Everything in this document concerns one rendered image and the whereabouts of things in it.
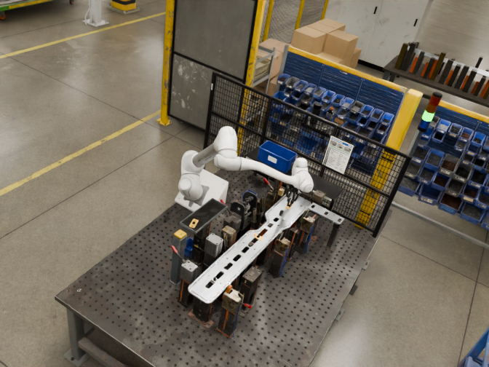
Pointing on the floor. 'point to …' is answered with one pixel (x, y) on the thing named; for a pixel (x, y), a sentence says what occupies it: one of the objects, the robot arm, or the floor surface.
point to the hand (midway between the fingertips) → (289, 202)
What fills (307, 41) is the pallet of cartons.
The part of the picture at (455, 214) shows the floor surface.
